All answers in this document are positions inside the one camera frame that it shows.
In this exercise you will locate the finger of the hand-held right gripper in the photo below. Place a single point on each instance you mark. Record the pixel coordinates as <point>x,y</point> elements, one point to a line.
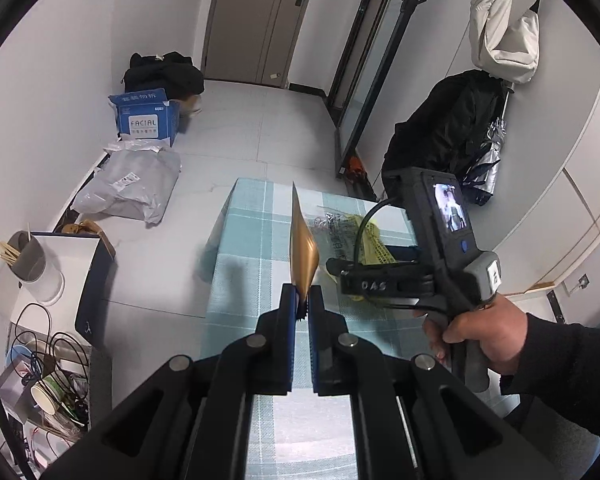
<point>415,304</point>
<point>380,280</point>

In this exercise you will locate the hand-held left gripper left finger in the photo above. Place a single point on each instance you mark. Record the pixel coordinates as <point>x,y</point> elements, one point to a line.
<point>291,320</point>

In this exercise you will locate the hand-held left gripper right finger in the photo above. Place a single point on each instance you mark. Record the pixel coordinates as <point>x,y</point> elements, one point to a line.
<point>317,330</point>

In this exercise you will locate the large yellow snack bag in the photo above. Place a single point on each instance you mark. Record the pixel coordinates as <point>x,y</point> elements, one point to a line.
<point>375,245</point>

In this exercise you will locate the gold packet red heart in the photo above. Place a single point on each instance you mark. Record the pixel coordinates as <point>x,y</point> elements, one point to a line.
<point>302,250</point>

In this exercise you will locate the clear plastic bag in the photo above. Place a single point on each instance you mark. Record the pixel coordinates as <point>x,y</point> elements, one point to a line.
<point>332,222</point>

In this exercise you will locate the white shoulder bag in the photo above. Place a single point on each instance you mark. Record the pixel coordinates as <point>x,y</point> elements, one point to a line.
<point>505,40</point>

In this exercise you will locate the person's right forearm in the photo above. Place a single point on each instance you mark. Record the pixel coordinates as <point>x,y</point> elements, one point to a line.
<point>570,380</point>

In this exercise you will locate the person's right hand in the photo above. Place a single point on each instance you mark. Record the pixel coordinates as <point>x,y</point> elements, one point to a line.
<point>490,330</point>

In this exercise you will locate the teal checkered tablecloth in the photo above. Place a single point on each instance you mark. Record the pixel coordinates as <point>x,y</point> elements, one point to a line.
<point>250,270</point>

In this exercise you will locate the silver folded umbrella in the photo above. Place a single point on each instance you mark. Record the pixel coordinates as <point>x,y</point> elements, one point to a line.
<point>485,165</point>

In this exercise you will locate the orange tool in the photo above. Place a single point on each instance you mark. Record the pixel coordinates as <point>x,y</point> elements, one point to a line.
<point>356,169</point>

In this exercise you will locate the black hanging jacket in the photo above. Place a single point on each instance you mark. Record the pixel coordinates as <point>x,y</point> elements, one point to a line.
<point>440,125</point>

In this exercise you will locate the white wardrobe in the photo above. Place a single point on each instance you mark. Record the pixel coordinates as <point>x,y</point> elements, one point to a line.
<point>560,200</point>

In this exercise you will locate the black framed glass door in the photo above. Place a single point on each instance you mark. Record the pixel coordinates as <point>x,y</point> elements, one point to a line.
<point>365,60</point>

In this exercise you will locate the grey felt organizer box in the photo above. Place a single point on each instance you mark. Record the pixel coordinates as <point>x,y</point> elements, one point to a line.
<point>100,375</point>

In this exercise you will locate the grey plastic mailer bag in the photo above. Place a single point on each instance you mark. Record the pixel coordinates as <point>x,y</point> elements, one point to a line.
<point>130,185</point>

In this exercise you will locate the black coat stand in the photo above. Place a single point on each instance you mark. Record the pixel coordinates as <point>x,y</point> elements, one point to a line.
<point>405,20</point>

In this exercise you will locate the gold ribbon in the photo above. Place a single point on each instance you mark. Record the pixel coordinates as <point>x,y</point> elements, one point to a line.
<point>87,232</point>

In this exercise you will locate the white and navy gift box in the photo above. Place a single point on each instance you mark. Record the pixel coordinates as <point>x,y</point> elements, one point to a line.
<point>67,270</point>

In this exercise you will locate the blue cardboard box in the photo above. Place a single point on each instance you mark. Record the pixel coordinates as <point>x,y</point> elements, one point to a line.
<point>145,120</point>

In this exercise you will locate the green print paper cup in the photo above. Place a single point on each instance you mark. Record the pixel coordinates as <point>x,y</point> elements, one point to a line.
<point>50,397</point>

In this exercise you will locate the white cylindrical container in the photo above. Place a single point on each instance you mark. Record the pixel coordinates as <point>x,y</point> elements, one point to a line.
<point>40,280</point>

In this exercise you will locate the brown door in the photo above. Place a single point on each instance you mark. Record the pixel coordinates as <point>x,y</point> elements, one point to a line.
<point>260,20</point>

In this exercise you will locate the light blue bowl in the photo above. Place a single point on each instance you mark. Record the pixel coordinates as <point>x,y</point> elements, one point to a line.
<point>22,352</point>

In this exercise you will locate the black clothes pile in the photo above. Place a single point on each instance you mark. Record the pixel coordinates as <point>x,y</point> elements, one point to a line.
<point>165,75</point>

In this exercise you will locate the wooden chopsticks bundle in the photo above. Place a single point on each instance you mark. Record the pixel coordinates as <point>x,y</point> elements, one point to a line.
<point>10,252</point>

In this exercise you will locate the wall socket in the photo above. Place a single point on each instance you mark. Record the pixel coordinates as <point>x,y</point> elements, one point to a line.
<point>578,282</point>

